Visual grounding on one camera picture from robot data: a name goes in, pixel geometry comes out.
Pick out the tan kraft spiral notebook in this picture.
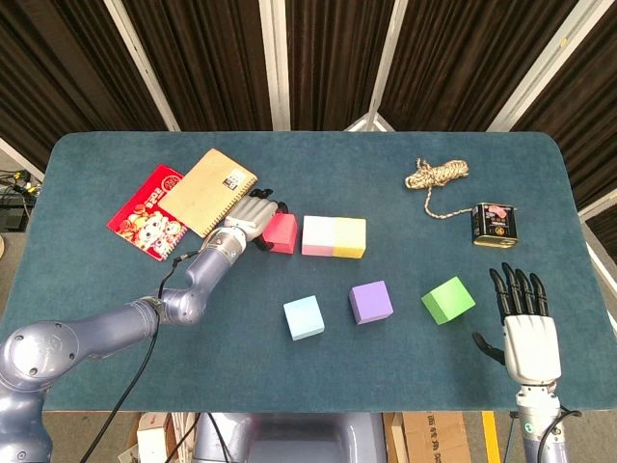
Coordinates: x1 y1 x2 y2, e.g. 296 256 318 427
158 148 259 239

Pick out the green foam cube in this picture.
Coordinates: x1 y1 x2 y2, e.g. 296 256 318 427
420 276 477 326

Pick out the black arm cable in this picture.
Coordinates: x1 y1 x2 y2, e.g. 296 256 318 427
79 250 203 463
537 407 583 463

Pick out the purple foam cube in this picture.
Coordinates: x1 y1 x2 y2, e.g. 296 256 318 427
348 280 394 326

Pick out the light blue foam cube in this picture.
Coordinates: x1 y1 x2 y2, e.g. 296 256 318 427
282 295 326 342

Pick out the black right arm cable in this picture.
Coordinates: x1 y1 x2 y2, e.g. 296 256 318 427
537 407 583 463

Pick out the printed cardboard box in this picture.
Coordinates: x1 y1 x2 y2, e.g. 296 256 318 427
402 411 471 463

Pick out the white metal frame post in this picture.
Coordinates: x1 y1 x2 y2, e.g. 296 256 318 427
584 230 617 286
258 0 292 132
486 0 606 132
103 0 182 132
0 137 45 180
342 0 410 132

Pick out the black floor equipment box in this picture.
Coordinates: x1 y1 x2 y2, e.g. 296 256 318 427
0 190 31 231

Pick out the red foam cube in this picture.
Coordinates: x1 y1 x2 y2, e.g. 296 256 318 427
262 212 299 255

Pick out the black and gold tin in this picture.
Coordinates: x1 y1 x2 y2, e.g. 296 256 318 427
470 202 520 250

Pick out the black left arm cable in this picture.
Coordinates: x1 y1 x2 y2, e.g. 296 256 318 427
79 250 203 463

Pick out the red spiral notebook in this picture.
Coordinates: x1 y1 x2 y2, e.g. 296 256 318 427
106 164 188 262

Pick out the dark brown curtain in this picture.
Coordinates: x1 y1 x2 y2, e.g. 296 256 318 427
0 0 617 252

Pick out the pink foam cube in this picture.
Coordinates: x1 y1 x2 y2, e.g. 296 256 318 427
301 215 336 258

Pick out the teal felt table mat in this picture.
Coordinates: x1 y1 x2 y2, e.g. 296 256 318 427
0 131 617 414

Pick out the grey-blue robot torso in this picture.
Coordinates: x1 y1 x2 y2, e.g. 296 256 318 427
192 412 389 463

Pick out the yellow foam cube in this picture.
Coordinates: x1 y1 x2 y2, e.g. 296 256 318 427
332 217 367 260

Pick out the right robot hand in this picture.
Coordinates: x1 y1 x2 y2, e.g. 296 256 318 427
471 262 564 386

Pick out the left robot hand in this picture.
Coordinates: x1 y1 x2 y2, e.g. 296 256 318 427
224 186 290 253

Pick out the small white box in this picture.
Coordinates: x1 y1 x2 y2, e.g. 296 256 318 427
136 412 170 459

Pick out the braided rope bundle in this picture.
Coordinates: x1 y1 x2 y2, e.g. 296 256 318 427
404 157 476 221

